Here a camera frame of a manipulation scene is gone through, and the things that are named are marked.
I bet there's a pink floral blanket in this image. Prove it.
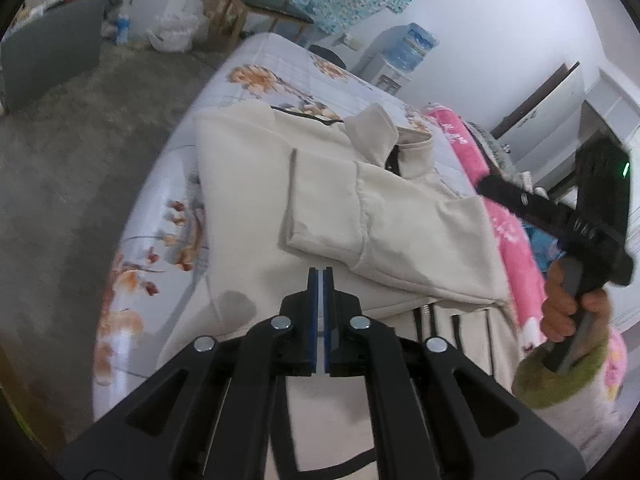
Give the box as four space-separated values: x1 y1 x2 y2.
426 105 627 401

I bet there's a grey patterned pillow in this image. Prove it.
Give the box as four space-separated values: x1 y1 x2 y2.
464 122 523 185

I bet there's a cream zip jacket black trim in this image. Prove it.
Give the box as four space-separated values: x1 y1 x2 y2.
156 96 522 480

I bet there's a floral plaid bed sheet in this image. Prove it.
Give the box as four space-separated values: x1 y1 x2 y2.
92 32 472 418

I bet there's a white plastic bag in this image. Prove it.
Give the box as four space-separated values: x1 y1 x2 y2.
146 0 208 53

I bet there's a blue patterned quilt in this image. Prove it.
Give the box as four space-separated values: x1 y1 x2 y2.
523 223 564 276

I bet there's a black stool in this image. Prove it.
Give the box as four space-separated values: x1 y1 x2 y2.
308 44 346 70

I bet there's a green fuzzy sleeve forearm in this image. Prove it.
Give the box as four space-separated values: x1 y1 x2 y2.
512 338 623 468

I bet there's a person right hand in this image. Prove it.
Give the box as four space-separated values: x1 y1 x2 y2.
540 259 612 356

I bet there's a white water dispenser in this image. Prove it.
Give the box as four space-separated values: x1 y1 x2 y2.
352 52 411 96

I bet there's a wooden chair black seat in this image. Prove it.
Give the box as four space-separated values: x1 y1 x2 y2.
218 0 314 52

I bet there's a dark grey board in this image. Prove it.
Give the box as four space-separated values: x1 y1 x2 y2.
1 0 107 112

